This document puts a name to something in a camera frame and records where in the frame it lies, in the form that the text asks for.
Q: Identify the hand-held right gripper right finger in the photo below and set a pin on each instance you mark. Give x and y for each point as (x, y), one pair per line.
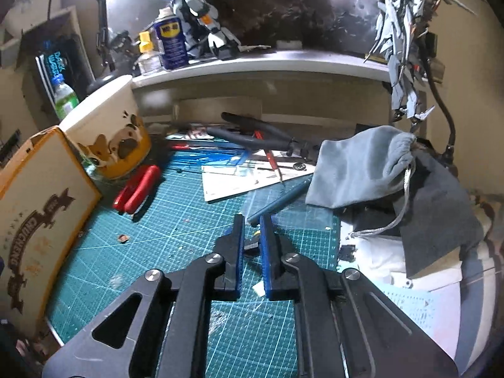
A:
(267, 252)

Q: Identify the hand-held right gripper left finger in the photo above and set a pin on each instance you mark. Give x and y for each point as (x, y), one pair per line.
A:
(236, 252)

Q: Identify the small dark metal piece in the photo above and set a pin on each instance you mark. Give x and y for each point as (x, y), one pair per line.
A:
(252, 244)

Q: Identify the blue-grey rod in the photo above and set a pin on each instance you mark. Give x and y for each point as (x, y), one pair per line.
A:
(283, 201)

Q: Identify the green cutting mat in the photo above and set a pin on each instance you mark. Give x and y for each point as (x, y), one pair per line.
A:
(177, 224)

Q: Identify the white paper sheet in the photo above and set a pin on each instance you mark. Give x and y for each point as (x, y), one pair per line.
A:
(228, 185)

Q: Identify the small black round piece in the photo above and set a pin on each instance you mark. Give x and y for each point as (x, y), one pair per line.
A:
(298, 165)

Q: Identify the red pencil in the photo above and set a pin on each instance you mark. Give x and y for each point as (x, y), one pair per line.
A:
(271, 159)

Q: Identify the blue plastic sprues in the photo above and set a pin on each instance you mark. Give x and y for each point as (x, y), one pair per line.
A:
(208, 153)

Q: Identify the white cloth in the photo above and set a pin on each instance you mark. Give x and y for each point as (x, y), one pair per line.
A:
(378, 260)

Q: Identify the small brown scrap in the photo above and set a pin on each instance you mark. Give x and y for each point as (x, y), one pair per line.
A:
(124, 238)

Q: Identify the red striped paper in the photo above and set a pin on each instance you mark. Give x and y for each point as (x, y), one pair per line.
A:
(199, 132)

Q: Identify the light blue perforated sheet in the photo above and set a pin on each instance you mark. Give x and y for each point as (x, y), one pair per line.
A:
(425, 315)

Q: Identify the dark grey cloth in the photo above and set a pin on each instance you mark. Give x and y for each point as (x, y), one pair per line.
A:
(437, 220)

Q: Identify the white desk shelf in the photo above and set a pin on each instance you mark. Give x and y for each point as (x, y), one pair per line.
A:
(275, 67)

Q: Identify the cat printed white container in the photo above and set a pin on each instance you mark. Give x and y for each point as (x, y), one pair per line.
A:
(106, 114)

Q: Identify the small yellow capped bottle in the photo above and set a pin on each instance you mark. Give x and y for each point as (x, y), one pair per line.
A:
(149, 61)

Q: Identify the blue spray can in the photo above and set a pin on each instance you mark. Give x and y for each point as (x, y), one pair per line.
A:
(169, 43)

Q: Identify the green label plastic bottle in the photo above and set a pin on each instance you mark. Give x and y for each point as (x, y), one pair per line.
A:
(65, 100)

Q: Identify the dark model weapon parts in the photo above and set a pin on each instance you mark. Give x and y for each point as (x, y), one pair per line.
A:
(118, 43)

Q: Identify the white winged robot model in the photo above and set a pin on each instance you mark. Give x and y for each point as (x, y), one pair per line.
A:
(397, 47)

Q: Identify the grey and white robot model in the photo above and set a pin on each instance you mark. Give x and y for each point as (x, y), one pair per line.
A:
(197, 8)

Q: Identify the black box with blue print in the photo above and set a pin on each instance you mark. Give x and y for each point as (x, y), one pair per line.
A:
(59, 59)

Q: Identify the lightning wall poster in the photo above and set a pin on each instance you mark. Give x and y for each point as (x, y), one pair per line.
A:
(342, 4)

